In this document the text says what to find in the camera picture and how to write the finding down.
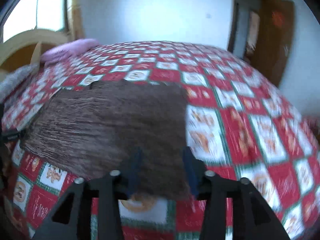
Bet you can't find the grey striped pillow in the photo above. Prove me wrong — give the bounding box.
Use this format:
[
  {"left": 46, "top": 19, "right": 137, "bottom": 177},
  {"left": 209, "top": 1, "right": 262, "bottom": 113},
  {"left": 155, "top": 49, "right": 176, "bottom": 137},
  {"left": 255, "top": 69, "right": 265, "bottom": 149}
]
[{"left": 0, "top": 64, "right": 40, "bottom": 101}]

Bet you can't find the red door decoration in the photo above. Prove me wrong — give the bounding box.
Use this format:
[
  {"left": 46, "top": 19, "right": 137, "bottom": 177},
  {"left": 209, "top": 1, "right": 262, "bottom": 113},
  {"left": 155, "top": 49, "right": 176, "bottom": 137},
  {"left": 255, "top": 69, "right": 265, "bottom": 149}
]
[{"left": 272, "top": 11, "right": 285, "bottom": 27}]

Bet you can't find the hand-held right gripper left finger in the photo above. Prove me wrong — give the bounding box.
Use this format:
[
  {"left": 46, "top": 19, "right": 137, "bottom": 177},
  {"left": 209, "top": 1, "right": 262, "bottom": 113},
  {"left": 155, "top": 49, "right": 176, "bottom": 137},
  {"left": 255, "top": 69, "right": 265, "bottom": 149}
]
[{"left": 32, "top": 147, "right": 143, "bottom": 240}]

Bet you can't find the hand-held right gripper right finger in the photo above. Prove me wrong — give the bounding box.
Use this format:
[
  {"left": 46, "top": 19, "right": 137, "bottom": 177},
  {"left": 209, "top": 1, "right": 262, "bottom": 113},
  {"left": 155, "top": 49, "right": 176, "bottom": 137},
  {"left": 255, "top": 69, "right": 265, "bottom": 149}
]
[{"left": 182, "top": 146, "right": 291, "bottom": 240}]

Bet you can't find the red checked printed blanket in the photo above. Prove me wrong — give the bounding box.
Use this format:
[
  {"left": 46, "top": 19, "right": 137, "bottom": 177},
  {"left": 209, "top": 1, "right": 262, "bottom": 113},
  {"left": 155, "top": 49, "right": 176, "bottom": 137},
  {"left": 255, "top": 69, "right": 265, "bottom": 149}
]
[{"left": 0, "top": 40, "right": 320, "bottom": 240}]

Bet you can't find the brown knitted sweater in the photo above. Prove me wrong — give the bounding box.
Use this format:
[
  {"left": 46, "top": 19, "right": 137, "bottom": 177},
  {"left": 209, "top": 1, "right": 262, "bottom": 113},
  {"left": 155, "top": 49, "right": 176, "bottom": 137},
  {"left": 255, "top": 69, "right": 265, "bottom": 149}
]
[{"left": 20, "top": 79, "right": 193, "bottom": 201}]

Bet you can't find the window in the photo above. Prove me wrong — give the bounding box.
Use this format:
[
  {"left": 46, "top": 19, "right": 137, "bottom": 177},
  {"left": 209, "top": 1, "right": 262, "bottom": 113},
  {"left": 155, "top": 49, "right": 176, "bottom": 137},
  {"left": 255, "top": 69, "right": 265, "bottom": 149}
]
[{"left": 2, "top": 0, "right": 69, "bottom": 43}]

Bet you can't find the brown wooden door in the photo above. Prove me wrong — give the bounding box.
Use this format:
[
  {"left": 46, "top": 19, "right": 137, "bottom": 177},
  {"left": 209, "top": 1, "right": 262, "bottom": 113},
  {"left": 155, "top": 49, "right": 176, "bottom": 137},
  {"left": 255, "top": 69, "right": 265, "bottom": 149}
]
[{"left": 249, "top": 0, "right": 295, "bottom": 88}]

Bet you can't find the cream and brown headboard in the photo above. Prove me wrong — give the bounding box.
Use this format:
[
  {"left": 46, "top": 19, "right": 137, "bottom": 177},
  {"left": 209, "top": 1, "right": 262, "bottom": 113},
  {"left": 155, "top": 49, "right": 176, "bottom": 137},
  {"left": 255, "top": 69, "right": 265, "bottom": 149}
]
[{"left": 0, "top": 29, "right": 71, "bottom": 73}]

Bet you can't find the brown door frame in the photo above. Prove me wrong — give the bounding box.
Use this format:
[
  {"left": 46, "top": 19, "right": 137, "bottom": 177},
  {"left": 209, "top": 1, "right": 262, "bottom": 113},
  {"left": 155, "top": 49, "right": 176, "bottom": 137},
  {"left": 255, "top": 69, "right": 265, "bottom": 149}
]
[{"left": 227, "top": 0, "right": 271, "bottom": 61}]

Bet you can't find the yellow curtain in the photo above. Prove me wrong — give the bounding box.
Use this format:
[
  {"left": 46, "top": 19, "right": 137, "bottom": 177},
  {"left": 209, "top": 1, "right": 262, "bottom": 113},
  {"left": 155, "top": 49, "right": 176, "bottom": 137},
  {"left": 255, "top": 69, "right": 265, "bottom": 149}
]
[{"left": 66, "top": 0, "right": 86, "bottom": 42}]

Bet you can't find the folded pink blanket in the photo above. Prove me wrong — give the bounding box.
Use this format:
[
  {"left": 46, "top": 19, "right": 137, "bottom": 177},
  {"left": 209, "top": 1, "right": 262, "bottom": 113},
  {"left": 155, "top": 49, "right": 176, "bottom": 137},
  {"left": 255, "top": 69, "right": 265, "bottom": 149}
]
[{"left": 40, "top": 38, "right": 99, "bottom": 65}]

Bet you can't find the red cloth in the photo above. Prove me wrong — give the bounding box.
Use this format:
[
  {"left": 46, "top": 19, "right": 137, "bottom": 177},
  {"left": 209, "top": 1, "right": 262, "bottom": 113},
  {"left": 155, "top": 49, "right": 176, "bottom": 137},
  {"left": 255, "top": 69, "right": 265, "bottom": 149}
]
[{"left": 301, "top": 115, "right": 320, "bottom": 131}]

